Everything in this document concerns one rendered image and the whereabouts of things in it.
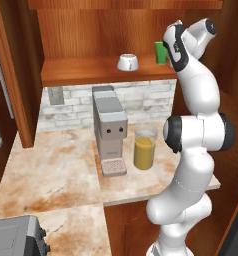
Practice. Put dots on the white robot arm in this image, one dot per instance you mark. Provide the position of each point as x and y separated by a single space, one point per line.
197 133

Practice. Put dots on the glass pitcher with orange juice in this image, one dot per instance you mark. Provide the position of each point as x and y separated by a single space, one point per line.
144 150

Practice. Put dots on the white cup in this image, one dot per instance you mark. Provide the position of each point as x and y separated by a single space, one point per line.
127 62

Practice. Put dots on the green mug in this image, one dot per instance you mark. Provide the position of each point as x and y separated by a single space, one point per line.
161 53

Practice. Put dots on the grey coffee machine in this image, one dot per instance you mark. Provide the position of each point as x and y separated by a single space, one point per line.
109 128

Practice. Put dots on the wooden shelf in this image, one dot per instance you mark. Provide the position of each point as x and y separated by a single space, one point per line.
101 70

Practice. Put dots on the wooden base cupboard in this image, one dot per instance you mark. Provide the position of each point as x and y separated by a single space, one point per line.
147 230

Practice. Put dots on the wooden tall cupboard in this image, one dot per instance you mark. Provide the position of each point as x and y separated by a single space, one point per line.
11 83

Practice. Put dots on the grey toaster oven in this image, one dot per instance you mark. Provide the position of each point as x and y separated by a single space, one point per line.
16 237

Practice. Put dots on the grey wall socket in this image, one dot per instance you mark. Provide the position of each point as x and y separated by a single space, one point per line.
55 95

